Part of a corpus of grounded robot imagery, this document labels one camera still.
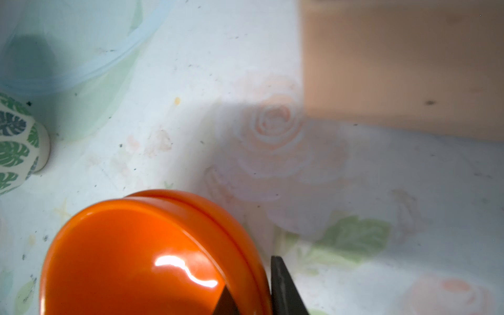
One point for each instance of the green leaf bowl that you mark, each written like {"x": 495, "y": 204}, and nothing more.
{"x": 25, "y": 144}

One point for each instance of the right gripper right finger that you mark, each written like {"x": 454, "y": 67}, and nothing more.
{"x": 285, "y": 296}

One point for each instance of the orange bowl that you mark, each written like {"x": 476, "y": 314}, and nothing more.
{"x": 225, "y": 248}
{"x": 121, "y": 257}

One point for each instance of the peach desk file organizer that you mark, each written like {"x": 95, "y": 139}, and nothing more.
{"x": 430, "y": 66}

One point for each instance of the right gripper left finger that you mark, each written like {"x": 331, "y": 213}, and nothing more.
{"x": 226, "y": 304}

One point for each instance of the floral table mat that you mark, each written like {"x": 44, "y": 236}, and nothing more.
{"x": 207, "y": 97}

